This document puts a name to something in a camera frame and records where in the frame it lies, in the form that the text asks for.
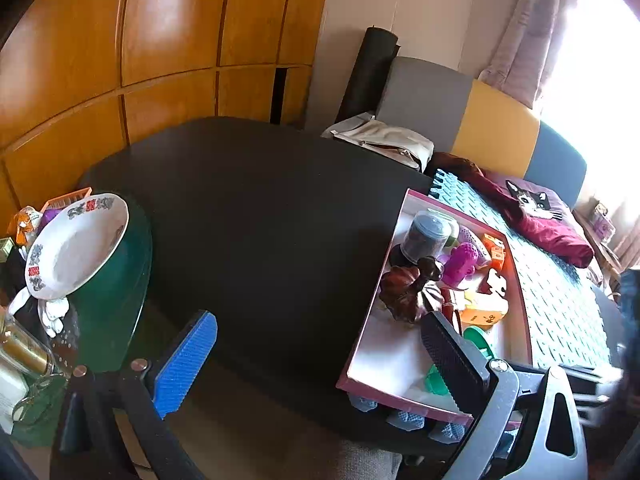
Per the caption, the white cloth glove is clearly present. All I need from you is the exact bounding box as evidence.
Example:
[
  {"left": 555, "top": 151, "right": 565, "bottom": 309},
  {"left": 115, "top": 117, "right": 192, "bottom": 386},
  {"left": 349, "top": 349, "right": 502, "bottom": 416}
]
[{"left": 10, "top": 287, "right": 69, "bottom": 338}]

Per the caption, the pale pink curtain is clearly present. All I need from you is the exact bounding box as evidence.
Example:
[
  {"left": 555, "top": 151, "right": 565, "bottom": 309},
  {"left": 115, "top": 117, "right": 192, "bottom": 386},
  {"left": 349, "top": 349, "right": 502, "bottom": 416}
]
[{"left": 477, "top": 0, "right": 583, "bottom": 108}]

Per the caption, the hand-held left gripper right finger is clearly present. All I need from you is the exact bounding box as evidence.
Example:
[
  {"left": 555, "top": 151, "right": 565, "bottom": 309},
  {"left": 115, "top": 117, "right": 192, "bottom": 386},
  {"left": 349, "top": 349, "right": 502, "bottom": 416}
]
[{"left": 421, "top": 311, "right": 588, "bottom": 480}]

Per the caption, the orange toy block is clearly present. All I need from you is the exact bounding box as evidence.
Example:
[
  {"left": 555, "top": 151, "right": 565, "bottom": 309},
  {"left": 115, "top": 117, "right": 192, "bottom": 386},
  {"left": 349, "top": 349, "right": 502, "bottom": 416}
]
[{"left": 482, "top": 234, "right": 509, "bottom": 271}]

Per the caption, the glass jar with gold lid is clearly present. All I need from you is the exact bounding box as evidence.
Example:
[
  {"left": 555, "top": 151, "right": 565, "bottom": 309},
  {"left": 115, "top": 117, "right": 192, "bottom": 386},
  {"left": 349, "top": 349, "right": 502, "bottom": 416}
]
[{"left": 0, "top": 320, "right": 56, "bottom": 377}]

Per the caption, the white black puzzle piece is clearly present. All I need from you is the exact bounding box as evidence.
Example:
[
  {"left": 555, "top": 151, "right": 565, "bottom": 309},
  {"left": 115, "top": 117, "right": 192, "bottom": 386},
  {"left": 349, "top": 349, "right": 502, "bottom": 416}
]
[{"left": 477, "top": 267, "right": 509, "bottom": 297}]

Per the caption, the pink-rimmed white tray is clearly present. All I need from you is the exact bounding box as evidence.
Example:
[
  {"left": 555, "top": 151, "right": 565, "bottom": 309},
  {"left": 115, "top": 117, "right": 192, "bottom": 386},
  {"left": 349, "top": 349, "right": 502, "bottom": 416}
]
[{"left": 336, "top": 188, "right": 533, "bottom": 428}]

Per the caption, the blue foam mat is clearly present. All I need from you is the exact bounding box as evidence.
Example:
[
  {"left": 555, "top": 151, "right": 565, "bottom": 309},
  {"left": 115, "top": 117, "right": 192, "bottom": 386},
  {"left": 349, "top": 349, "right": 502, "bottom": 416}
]
[{"left": 350, "top": 167, "right": 623, "bottom": 456}]

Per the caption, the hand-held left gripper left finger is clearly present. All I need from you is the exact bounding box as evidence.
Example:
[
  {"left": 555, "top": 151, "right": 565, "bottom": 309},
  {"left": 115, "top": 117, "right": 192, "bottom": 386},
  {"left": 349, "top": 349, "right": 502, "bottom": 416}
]
[{"left": 50, "top": 310, "right": 218, "bottom": 480}]

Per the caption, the white carton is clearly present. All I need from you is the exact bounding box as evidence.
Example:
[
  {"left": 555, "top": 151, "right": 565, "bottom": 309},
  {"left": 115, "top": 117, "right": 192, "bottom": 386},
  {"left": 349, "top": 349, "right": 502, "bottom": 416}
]
[{"left": 0, "top": 370, "right": 31, "bottom": 433}]

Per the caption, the pink box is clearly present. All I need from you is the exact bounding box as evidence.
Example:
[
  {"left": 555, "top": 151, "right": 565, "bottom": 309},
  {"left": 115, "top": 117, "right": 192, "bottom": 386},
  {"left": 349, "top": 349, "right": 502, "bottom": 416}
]
[{"left": 590, "top": 204, "right": 617, "bottom": 241}]

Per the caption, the orange plastic basket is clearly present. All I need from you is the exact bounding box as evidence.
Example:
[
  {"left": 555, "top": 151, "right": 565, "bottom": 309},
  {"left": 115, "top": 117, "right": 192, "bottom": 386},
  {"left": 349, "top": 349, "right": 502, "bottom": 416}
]
[{"left": 40, "top": 187, "right": 93, "bottom": 214}]

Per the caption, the green plastic cylinder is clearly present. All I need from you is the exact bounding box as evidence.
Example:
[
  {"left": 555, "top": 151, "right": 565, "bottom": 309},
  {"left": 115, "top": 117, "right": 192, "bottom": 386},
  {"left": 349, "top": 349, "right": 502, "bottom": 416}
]
[{"left": 462, "top": 326, "right": 497, "bottom": 362}]

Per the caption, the orange snack packet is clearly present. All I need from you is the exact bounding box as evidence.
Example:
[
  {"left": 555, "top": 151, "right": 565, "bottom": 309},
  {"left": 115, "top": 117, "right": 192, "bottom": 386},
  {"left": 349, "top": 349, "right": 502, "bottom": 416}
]
[{"left": 10, "top": 207, "right": 44, "bottom": 247}]

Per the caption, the dark translucent jar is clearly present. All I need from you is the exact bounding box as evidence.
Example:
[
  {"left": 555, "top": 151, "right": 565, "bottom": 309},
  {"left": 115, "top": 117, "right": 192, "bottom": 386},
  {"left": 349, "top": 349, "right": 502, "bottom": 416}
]
[{"left": 402, "top": 210, "right": 453, "bottom": 266}]

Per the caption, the bright window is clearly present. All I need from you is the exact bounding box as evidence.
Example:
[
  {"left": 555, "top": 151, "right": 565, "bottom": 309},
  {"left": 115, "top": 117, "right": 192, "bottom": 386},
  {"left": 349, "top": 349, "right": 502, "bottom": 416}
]
[{"left": 535, "top": 0, "right": 640, "bottom": 211}]

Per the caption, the white patterned bowl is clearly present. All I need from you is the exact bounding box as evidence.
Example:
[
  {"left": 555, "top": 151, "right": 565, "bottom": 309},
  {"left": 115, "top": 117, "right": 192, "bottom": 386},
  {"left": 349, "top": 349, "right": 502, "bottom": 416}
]
[{"left": 25, "top": 192, "right": 130, "bottom": 301}]

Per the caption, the green glass side table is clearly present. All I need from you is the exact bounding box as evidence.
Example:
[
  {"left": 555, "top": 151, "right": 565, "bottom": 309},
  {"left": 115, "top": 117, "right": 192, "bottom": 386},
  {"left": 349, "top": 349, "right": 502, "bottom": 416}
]
[{"left": 65, "top": 192, "right": 153, "bottom": 376}]

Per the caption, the wooden wardrobe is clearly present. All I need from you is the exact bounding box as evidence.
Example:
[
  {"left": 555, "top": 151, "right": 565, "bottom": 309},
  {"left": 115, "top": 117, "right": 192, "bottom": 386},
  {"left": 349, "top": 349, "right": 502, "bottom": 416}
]
[{"left": 0, "top": 0, "right": 333, "bottom": 231}]

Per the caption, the yellow orange block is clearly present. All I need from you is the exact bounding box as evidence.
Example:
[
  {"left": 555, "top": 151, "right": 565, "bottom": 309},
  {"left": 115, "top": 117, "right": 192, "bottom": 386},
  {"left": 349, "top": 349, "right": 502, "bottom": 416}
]
[{"left": 460, "top": 295, "right": 509, "bottom": 332}]

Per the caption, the black rolled mat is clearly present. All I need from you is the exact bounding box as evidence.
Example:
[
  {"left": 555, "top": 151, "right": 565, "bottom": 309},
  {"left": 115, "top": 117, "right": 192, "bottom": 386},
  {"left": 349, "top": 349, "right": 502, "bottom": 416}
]
[{"left": 336, "top": 26, "right": 400, "bottom": 123}]

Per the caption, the beige canvas bag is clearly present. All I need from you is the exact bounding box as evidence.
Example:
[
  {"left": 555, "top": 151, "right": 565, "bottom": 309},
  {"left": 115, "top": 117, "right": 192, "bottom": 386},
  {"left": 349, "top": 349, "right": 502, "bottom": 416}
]
[{"left": 321, "top": 114, "right": 435, "bottom": 171}]

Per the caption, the red metal cylinder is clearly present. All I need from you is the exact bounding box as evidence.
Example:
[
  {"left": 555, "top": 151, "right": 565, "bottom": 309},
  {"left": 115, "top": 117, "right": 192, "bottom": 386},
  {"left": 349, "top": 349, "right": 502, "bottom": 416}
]
[{"left": 444, "top": 287, "right": 463, "bottom": 333}]

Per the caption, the maroon cat-print cloth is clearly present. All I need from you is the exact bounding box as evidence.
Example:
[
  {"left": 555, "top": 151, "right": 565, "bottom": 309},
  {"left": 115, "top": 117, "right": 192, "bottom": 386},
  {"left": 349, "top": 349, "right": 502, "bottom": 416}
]
[{"left": 435, "top": 152, "right": 596, "bottom": 268}]

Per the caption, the brown wooden scalp massager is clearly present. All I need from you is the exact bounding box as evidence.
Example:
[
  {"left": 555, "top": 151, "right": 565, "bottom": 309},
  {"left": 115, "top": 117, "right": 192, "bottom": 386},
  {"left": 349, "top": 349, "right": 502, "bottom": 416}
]
[{"left": 379, "top": 256, "right": 446, "bottom": 326}]

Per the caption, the purple silicone toy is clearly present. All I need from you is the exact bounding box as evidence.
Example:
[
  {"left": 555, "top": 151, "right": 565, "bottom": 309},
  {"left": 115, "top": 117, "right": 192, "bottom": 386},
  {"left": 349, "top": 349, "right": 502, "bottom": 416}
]
[{"left": 440, "top": 241, "right": 477, "bottom": 287}]

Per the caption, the grey yellow blue headboard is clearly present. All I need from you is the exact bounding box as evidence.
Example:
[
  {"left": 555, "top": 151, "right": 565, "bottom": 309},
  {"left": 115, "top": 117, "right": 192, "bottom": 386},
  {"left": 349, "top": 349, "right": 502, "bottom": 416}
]
[{"left": 375, "top": 56, "right": 587, "bottom": 206}]

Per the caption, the wooden bedside desk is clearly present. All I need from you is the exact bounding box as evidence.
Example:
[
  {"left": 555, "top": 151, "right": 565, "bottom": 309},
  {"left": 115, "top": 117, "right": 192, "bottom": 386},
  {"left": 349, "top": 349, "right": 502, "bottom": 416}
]
[{"left": 572, "top": 200, "right": 632, "bottom": 281}]

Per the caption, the pale lilac dotted toy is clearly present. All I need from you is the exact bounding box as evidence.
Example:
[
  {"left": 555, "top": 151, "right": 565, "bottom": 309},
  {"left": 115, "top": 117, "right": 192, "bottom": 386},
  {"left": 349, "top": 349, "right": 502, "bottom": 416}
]
[{"left": 457, "top": 225, "right": 493, "bottom": 266}]

